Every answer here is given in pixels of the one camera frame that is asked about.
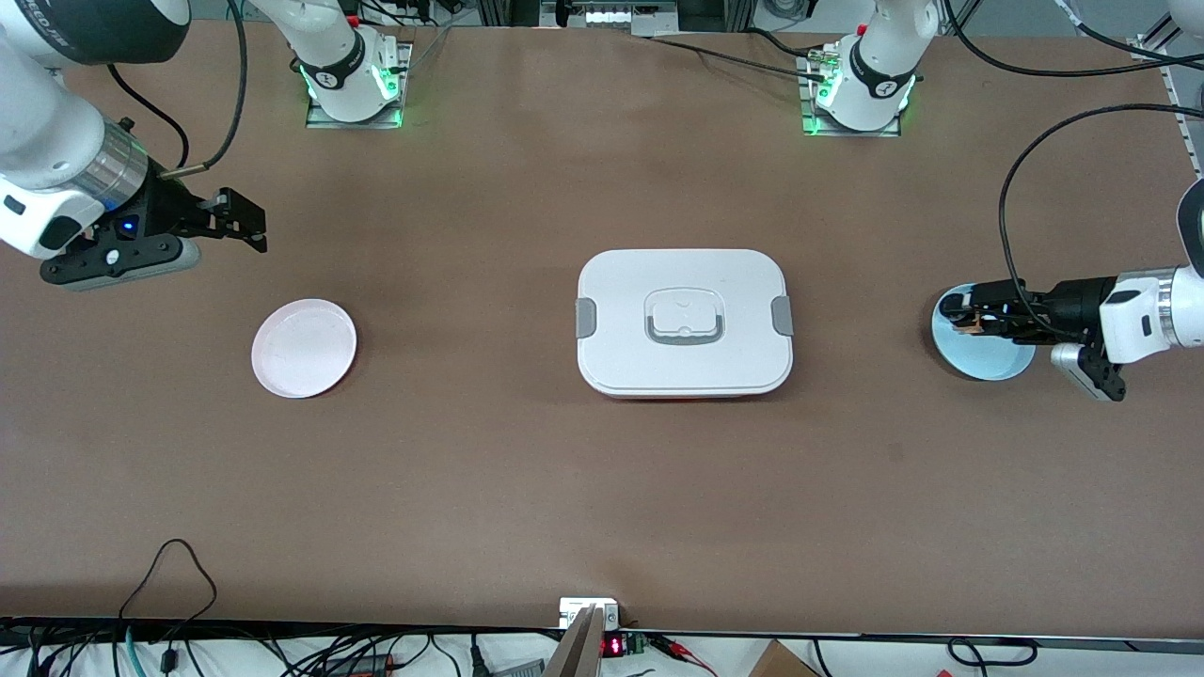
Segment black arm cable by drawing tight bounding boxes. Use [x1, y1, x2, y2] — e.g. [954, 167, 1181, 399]
[106, 64, 192, 168]
[997, 102, 1204, 316]

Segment grey wooden bar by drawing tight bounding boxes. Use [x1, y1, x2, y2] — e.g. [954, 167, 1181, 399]
[544, 605, 605, 677]

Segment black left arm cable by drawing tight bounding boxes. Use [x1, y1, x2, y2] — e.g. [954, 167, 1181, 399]
[997, 102, 1204, 316]

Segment long black cable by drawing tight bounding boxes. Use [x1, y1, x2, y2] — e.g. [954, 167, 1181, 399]
[941, 0, 1204, 78]

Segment black cable across table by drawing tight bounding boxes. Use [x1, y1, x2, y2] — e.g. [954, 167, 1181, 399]
[647, 28, 833, 86]

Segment brown cardboard piece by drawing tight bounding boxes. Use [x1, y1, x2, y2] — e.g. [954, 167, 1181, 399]
[748, 639, 821, 677]

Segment black cable with metal plug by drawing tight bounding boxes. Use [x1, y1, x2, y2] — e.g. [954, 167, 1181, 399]
[158, 0, 249, 181]

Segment light blue round plate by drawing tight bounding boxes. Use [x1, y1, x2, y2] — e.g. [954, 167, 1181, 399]
[931, 282, 1038, 382]

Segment white round plate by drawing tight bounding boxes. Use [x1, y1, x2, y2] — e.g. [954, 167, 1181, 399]
[251, 298, 358, 400]

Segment small white box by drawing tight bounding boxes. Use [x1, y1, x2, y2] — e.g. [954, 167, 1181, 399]
[559, 597, 620, 629]

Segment white lunch box grey handle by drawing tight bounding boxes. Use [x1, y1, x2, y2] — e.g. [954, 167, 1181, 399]
[576, 248, 795, 401]

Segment red alligator clip leads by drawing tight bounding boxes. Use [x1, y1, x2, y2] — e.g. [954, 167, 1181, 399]
[654, 635, 718, 674]

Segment thin black cable loop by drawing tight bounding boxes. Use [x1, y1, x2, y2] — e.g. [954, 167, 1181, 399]
[118, 538, 219, 627]

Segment perforated aluminium rail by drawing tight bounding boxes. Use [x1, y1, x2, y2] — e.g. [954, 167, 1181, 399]
[1133, 33, 1204, 180]

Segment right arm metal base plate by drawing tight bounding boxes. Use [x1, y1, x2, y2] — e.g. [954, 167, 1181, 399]
[304, 38, 415, 130]

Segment black coiled cable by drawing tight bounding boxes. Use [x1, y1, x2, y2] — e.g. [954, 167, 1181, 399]
[948, 638, 1039, 670]

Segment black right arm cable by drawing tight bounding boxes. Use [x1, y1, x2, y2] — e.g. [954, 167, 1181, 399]
[106, 64, 192, 168]

